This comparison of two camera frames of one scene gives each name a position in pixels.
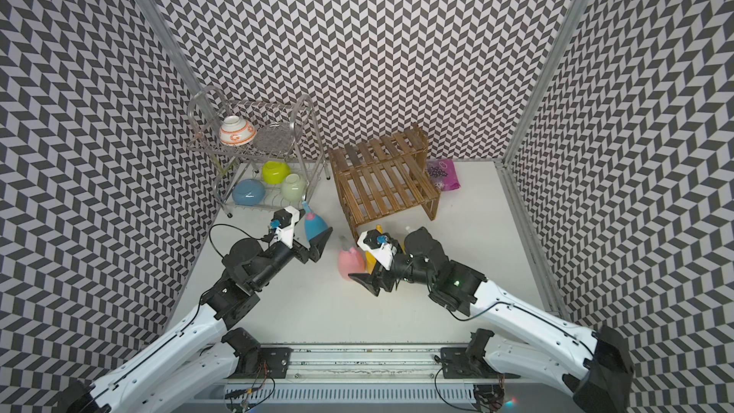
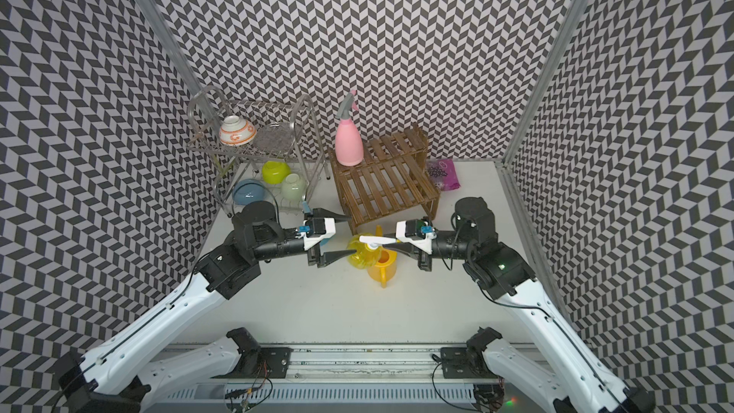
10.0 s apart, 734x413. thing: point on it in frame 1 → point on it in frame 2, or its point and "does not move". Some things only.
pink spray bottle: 351,260 → 349,145
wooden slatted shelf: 382,175 does not move
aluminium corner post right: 518,202 does not move
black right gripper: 373,281 → 423,258
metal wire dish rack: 263,155 does not move
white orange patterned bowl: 236,132 does not move
